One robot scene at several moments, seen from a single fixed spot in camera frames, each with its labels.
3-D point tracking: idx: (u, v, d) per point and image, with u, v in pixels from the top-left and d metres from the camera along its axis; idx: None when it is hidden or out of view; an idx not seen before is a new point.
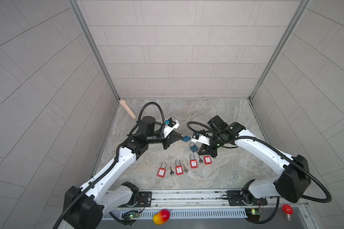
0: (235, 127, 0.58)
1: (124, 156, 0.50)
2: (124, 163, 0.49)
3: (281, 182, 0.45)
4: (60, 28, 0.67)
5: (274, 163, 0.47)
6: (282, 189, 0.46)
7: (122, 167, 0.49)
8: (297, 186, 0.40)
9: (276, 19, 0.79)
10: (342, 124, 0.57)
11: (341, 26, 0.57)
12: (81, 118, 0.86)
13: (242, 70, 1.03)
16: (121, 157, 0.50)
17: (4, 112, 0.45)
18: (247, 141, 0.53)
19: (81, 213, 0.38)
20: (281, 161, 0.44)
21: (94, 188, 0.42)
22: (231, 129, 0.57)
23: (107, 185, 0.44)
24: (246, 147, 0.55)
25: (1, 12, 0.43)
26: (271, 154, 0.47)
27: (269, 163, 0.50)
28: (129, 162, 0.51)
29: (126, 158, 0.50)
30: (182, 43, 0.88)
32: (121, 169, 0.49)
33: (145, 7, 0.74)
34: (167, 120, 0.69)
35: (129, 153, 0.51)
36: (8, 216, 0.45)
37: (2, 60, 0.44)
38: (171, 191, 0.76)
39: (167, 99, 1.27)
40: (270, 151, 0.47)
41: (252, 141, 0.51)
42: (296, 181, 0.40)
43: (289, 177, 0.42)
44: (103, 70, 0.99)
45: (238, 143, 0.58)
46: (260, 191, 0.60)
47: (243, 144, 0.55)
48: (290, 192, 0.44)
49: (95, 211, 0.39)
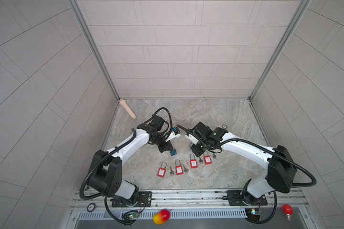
0: (219, 132, 0.60)
1: (141, 133, 0.58)
2: (142, 139, 0.56)
3: (270, 176, 0.47)
4: (60, 28, 0.67)
5: (259, 158, 0.48)
6: (273, 182, 0.47)
7: (139, 142, 0.55)
8: (285, 175, 0.42)
9: (276, 19, 0.79)
10: (342, 124, 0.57)
11: (342, 26, 0.57)
12: (82, 118, 0.86)
13: (242, 70, 1.03)
16: (138, 134, 0.57)
17: (4, 112, 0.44)
18: (232, 143, 0.54)
19: (110, 170, 0.43)
20: (264, 155, 0.46)
21: (119, 152, 0.47)
22: (215, 135, 0.59)
23: (128, 153, 0.50)
24: (232, 148, 0.56)
25: (1, 12, 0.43)
26: (254, 150, 0.49)
27: (256, 160, 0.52)
28: (144, 140, 0.58)
29: (142, 135, 0.57)
30: (182, 43, 0.88)
32: (138, 143, 0.54)
33: (145, 7, 0.75)
34: (175, 127, 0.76)
35: (144, 132, 0.59)
36: (8, 216, 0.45)
37: (2, 60, 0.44)
38: (171, 191, 0.76)
39: (167, 99, 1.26)
40: (252, 147, 0.50)
41: (234, 142, 0.54)
42: (282, 170, 0.42)
43: (275, 170, 0.43)
44: (103, 70, 0.99)
45: (224, 147, 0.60)
46: (258, 190, 0.60)
47: (229, 147, 0.57)
48: (281, 183, 0.45)
49: (119, 171, 0.44)
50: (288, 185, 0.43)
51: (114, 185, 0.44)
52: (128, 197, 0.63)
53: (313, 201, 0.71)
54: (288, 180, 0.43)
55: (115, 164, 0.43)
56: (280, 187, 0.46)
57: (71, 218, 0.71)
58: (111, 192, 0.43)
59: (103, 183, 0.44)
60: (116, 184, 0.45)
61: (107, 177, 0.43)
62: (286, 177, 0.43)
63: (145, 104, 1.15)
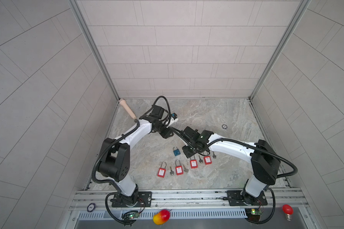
0: (205, 135, 0.62)
1: (144, 123, 0.60)
2: (145, 128, 0.60)
3: (255, 170, 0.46)
4: (60, 27, 0.67)
5: (242, 154, 0.51)
6: (260, 175, 0.49)
7: (144, 130, 0.60)
8: (267, 167, 0.44)
9: (276, 19, 0.79)
10: (342, 124, 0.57)
11: (341, 26, 0.57)
12: (82, 118, 0.86)
13: (242, 70, 1.03)
16: (142, 124, 0.60)
17: (4, 112, 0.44)
18: (218, 143, 0.57)
19: (119, 155, 0.45)
20: (247, 150, 0.49)
21: (126, 139, 0.50)
22: (202, 138, 0.61)
23: (134, 140, 0.53)
24: (219, 148, 0.58)
25: (1, 11, 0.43)
26: (238, 147, 0.51)
27: (240, 156, 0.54)
28: (146, 130, 0.61)
29: (145, 124, 0.60)
30: (182, 43, 0.88)
32: (142, 131, 0.59)
33: (145, 7, 0.75)
34: (173, 113, 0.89)
35: (147, 122, 0.61)
36: (8, 216, 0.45)
37: (3, 61, 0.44)
38: (171, 191, 0.76)
39: (167, 99, 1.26)
40: (235, 144, 0.52)
41: (219, 143, 0.56)
42: (263, 162, 0.44)
43: (257, 162, 0.46)
44: (103, 70, 0.99)
45: (211, 148, 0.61)
46: (254, 188, 0.61)
47: (216, 147, 0.59)
48: (265, 175, 0.47)
49: (127, 156, 0.47)
50: (273, 176, 0.45)
51: (124, 170, 0.48)
52: (129, 194, 0.63)
53: (313, 201, 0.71)
54: (271, 171, 0.45)
55: (123, 149, 0.46)
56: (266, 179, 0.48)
57: (71, 218, 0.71)
58: (121, 175, 0.47)
59: (113, 168, 0.46)
60: (125, 168, 0.48)
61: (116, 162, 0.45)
62: (269, 168, 0.45)
63: (145, 104, 1.15)
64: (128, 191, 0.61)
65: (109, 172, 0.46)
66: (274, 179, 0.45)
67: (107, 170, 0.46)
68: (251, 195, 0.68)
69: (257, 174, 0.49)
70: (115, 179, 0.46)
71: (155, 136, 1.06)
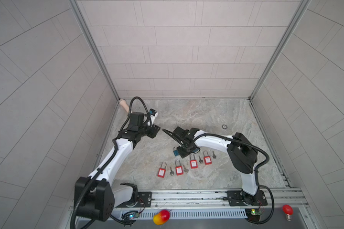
0: (192, 131, 0.68)
1: (123, 144, 0.54)
2: (126, 148, 0.53)
3: (233, 160, 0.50)
4: (60, 28, 0.67)
5: (221, 146, 0.56)
6: (237, 165, 0.54)
7: (124, 152, 0.52)
8: (241, 156, 0.49)
9: (276, 19, 0.79)
10: (342, 125, 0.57)
11: (341, 26, 0.57)
12: (82, 118, 0.86)
13: (242, 70, 1.03)
16: (120, 145, 0.53)
17: (3, 113, 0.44)
18: (201, 139, 0.63)
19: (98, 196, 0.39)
20: (225, 142, 0.54)
21: (103, 173, 0.44)
22: (188, 134, 0.67)
23: (114, 170, 0.47)
24: (203, 143, 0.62)
25: (1, 12, 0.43)
26: (217, 140, 0.57)
27: (220, 148, 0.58)
28: (128, 150, 0.54)
29: (124, 145, 0.54)
30: (182, 43, 0.88)
32: (123, 155, 0.51)
33: (145, 7, 0.75)
34: (150, 110, 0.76)
35: (126, 140, 0.55)
36: (8, 216, 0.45)
37: (3, 61, 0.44)
38: (171, 191, 0.76)
39: (167, 99, 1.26)
40: (216, 138, 0.58)
41: (202, 137, 0.62)
42: (238, 151, 0.49)
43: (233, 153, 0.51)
44: (103, 70, 0.99)
45: (197, 143, 0.67)
46: (247, 184, 0.62)
47: (201, 142, 0.65)
48: (241, 164, 0.52)
49: (109, 192, 0.42)
50: (247, 164, 0.50)
51: (109, 207, 0.42)
52: (127, 199, 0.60)
53: (313, 201, 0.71)
54: (246, 160, 0.50)
55: (102, 188, 0.40)
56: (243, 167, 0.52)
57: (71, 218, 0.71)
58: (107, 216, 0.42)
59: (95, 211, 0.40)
60: (110, 205, 0.43)
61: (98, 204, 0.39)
62: (243, 157, 0.50)
63: (145, 104, 1.15)
64: (125, 198, 0.60)
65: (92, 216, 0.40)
66: (250, 167, 0.50)
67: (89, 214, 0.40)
68: (251, 195, 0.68)
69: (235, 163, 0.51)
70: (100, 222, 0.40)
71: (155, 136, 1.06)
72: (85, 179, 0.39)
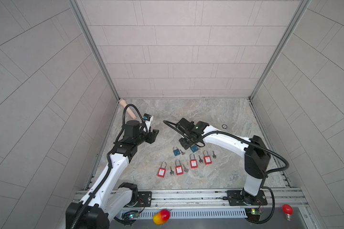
0: (200, 126, 0.61)
1: (117, 161, 0.51)
2: (121, 165, 0.51)
3: (247, 164, 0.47)
4: (60, 27, 0.67)
5: (236, 148, 0.52)
6: (251, 170, 0.51)
7: (120, 169, 0.51)
8: (258, 162, 0.46)
9: (276, 19, 0.79)
10: (342, 124, 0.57)
11: (342, 26, 0.57)
12: (82, 117, 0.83)
13: (242, 70, 1.03)
16: (114, 163, 0.51)
17: (4, 112, 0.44)
18: (212, 136, 0.57)
19: (91, 223, 0.37)
20: (241, 144, 0.49)
21: (96, 197, 0.42)
22: (197, 129, 0.60)
23: (108, 191, 0.45)
24: (213, 141, 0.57)
25: (1, 12, 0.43)
26: (232, 141, 0.52)
27: (234, 150, 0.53)
28: (123, 166, 0.52)
29: (119, 162, 0.51)
30: (182, 43, 0.88)
32: (117, 173, 0.49)
33: (145, 7, 0.74)
34: (144, 115, 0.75)
35: (121, 157, 0.53)
36: (8, 216, 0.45)
37: (3, 60, 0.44)
38: (171, 191, 0.76)
39: (167, 99, 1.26)
40: (231, 138, 0.52)
41: (214, 134, 0.56)
42: (255, 156, 0.45)
43: (250, 157, 0.47)
44: (103, 70, 0.99)
45: (205, 140, 0.61)
46: (252, 187, 0.62)
47: (210, 140, 0.59)
48: (256, 170, 0.49)
49: (102, 219, 0.40)
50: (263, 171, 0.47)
51: None
52: (127, 201, 0.62)
53: (313, 201, 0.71)
54: (262, 166, 0.46)
55: (94, 214, 0.38)
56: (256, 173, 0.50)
57: None
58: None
59: None
60: None
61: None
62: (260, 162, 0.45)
63: (145, 104, 1.15)
64: (124, 202, 0.59)
65: None
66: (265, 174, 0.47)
67: None
68: (250, 195, 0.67)
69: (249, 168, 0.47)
70: None
71: None
72: (76, 204, 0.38)
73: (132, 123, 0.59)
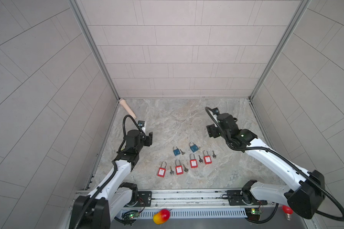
0: (247, 134, 0.56)
1: (122, 165, 0.56)
2: (125, 169, 0.55)
3: (293, 197, 0.45)
4: (60, 27, 0.67)
5: (287, 176, 0.45)
6: (295, 203, 0.44)
7: (124, 172, 0.55)
8: (310, 195, 0.38)
9: (276, 19, 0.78)
10: (342, 124, 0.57)
11: (342, 26, 0.57)
12: (82, 117, 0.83)
13: (242, 70, 1.03)
16: (119, 167, 0.55)
17: (4, 112, 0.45)
18: (260, 152, 0.50)
19: (97, 214, 0.40)
20: (296, 175, 0.42)
21: (102, 192, 0.45)
22: (242, 136, 0.56)
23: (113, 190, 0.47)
24: (258, 157, 0.52)
25: (1, 12, 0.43)
26: (285, 168, 0.45)
27: (283, 177, 0.46)
28: (127, 171, 0.57)
29: (124, 166, 0.56)
30: (182, 43, 0.88)
32: (122, 175, 0.53)
33: (145, 7, 0.74)
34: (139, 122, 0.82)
35: (125, 162, 0.58)
36: (8, 216, 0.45)
37: (3, 60, 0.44)
38: (171, 191, 0.76)
39: (167, 99, 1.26)
40: (284, 163, 0.46)
41: (262, 151, 0.50)
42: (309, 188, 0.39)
43: (305, 194, 0.39)
44: (102, 69, 0.98)
45: (248, 152, 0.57)
46: (262, 194, 0.60)
47: (254, 154, 0.53)
48: (304, 207, 0.42)
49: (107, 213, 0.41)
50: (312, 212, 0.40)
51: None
52: (129, 200, 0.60)
53: None
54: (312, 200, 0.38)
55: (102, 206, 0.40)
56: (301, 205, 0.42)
57: None
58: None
59: None
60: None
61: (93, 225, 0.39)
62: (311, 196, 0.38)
63: (145, 104, 1.15)
64: (124, 202, 0.59)
65: None
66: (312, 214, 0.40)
67: None
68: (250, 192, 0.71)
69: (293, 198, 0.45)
70: None
71: (155, 136, 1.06)
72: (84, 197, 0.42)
73: (133, 133, 0.64)
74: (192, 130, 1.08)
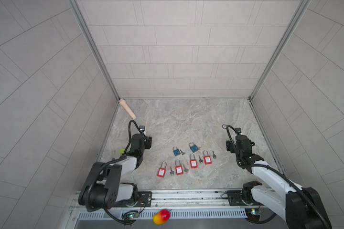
0: (255, 157, 0.64)
1: (131, 158, 0.61)
2: (132, 162, 0.62)
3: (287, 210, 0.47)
4: (60, 27, 0.67)
5: (281, 188, 0.48)
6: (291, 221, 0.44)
7: (132, 164, 0.62)
8: (299, 213, 0.40)
9: (276, 19, 0.79)
10: (342, 124, 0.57)
11: (341, 26, 0.57)
12: (82, 117, 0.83)
13: (242, 70, 1.03)
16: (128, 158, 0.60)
17: (4, 112, 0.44)
18: (261, 169, 0.57)
19: (111, 174, 0.45)
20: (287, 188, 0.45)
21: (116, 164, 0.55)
22: (250, 159, 0.63)
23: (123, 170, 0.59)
24: (261, 173, 0.58)
25: (1, 12, 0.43)
26: (279, 180, 0.49)
27: (278, 191, 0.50)
28: (133, 165, 0.62)
29: (132, 159, 0.61)
30: (182, 43, 0.88)
32: (129, 165, 0.59)
33: (145, 7, 0.74)
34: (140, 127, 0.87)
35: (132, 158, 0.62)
36: (8, 216, 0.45)
37: (3, 60, 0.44)
38: (171, 191, 0.76)
39: (167, 99, 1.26)
40: (279, 177, 0.51)
41: (263, 169, 0.56)
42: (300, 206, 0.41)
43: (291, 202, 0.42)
44: (103, 70, 0.99)
45: (254, 169, 0.61)
46: (261, 196, 0.60)
47: (258, 171, 0.59)
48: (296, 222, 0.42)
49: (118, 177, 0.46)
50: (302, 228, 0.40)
51: (113, 192, 0.44)
52: (129, 196, 0.63)
53: None
54: (304, 219, 0.40)
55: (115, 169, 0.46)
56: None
57: (71, 218, 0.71)
58: (110, 203, 0.43)
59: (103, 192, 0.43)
60: (115, 192, 0.45)
61: (106, 185, 0.44)
62: (302, 212, 0.40)
63: (145, 104, 1.15)
64: (126, 196, 0.60)
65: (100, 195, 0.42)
66: None
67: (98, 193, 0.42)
68: (249, 191, 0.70)
69: (292, 219, 0.43)
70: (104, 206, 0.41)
71: (155, 136, 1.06)
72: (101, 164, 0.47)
73: (136, 137, 0.70)
74: (192, 130, 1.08)
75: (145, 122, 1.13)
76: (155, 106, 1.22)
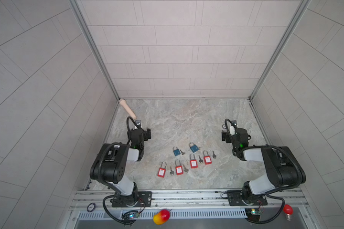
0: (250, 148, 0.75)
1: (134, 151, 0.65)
2: (134, 154, 0.66)
3: (267, 167, 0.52)
4: (60, 27, 0.67)
5: None
6: (271, 175, 0.49)
7: (134, 155, 0.65)
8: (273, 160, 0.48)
9: (275, 20, 0.79)
10: (342, 124, 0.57)
11: (342, 26, 0.57)
12: (82, 117, 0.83)
13: (242, 70, 1.03)
16: (132, 151, 0.63)
17: (4, 112, 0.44)
18: (249, 151, 0.67)
19: (120, 153, 0.50)
20: None
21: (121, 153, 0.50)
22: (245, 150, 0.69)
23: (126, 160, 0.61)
24: (250, 156, 0.67)
25: (1, 11, 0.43)
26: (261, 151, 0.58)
27: None
28: (135, 157, 0.66)
29: (134, 152, 0.65)
30: (182, 43, 0.88)
32: (130, 157, 0.61)
33: (145, 7, 0.74)
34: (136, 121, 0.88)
35: (135, 151, 0.67)
36: (8, 216, 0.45)
37: (3, 60, 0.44)
38: (171, 191, 0.76)
39: (167, 99, 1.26)
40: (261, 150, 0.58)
41: (250, 150, 0.66)
42: (276, 161, 0.48)
43: (267, 156, 0.50)
44: (103, 70, 0.99)
45: (245, 154, 0.69)
46: (257, 185, 0.62)
47: (248, 155, 0.67)
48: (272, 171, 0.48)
49: (125, 157, 0.51)
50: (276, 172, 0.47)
51: (122, 170, 0.48)
52: (130, 192, 0.63)
53: (312, 201, 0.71)
54: (277, 167, 0.46)
55: (123, 149, 0.51)
56: (275, 177, 0.47)
57: (71, 218, 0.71)
58: (119, 176, 0.46)
59: (113, 165, 0.47)
60: (122, 170, 0.49)
61: (115, 161, 0.48)
62: (276, 163, 0.47)
63: (145, 104, 1.15)
64: (127, 191, 0.61)
65: (111, 168, 0.46)
66: (283, 179, 0.44)
67: (109, 166, 0.47)
68: (249, 188, 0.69)
69: (272, 173, 0.49)
70: (113, 178, 0.46)
71: (155, 136, 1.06)
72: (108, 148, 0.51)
73: (136, 132, 0.73)
74: (192, 130, 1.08)
75: (146, 122, 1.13)
76: (155, 106, 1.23)
